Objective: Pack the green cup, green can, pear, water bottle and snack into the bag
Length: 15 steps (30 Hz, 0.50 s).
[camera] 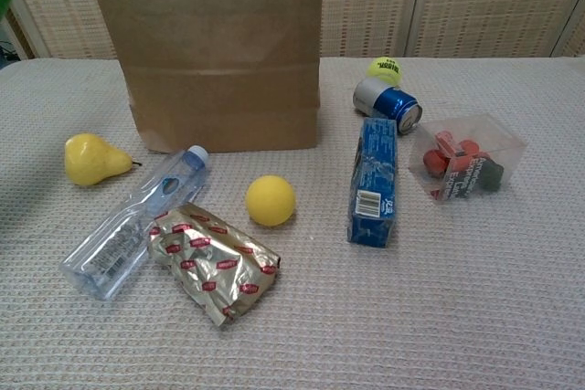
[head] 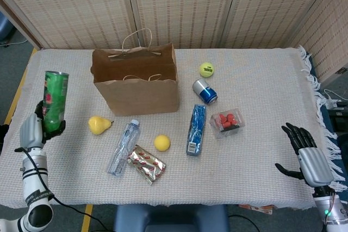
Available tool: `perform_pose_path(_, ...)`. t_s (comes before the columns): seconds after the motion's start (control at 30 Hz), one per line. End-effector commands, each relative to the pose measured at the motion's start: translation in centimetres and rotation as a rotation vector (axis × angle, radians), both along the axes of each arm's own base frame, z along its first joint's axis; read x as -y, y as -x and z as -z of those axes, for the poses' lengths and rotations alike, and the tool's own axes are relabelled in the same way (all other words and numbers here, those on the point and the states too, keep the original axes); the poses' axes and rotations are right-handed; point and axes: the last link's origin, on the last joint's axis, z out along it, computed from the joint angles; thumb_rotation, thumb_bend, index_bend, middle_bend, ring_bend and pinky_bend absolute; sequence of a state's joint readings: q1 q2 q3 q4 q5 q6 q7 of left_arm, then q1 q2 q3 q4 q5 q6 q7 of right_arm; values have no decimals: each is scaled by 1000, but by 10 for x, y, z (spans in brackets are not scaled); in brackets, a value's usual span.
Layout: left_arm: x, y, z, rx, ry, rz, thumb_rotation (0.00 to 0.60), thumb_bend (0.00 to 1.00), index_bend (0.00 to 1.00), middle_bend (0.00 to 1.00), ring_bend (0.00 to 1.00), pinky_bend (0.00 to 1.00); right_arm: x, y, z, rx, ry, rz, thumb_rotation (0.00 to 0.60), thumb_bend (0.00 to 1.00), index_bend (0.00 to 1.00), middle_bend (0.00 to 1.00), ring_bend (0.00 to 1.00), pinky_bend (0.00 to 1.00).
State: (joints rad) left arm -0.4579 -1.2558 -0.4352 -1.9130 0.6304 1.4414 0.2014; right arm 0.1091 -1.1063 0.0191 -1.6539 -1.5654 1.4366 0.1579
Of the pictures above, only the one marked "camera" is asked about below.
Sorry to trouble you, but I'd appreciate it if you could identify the gold foil snack packet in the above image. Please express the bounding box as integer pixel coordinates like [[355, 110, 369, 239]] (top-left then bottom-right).
[[148, 204, 281, 331]]

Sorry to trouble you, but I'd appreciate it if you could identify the transparent water bottle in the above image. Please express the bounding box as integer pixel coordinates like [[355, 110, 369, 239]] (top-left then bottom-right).
[[60, 144, 211, 302]]

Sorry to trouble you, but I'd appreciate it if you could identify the yellow pear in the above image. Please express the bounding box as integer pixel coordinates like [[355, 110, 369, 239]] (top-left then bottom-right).
[[63, 132, 144, 187]]

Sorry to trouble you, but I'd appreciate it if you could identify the brown paper bag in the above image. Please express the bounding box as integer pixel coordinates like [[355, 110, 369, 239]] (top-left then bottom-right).
[[83, 0, 325, 154]]

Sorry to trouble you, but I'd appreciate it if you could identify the yellow foam ball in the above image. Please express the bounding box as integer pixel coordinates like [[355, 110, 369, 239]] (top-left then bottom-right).
[[245, 174, 297, 227]]

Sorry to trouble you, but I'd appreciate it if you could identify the blue rectangular box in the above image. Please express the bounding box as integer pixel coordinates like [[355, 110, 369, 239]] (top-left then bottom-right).
[[346, 117, 399, 248]]

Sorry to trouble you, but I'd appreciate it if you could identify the blue silver drink can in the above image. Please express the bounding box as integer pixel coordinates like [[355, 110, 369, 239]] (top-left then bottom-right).
[[352, 77, 424, 136]]

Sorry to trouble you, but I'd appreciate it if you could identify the yellow tennis ball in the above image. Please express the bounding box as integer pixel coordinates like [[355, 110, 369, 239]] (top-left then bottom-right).
[[365, 56, 404, 86]]

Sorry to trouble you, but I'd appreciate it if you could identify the clear box with red pieces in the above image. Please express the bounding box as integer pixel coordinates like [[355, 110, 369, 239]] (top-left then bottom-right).
[[408, 112, 529, 204]]

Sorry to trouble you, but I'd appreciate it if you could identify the white woven tablecloth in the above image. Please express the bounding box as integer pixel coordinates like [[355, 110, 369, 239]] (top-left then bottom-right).
[[0, 57, 585, 390]]

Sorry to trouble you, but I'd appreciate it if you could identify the bamboo folding screen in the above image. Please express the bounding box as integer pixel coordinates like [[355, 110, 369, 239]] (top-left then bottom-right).
[[0, 0, 585, 61]]

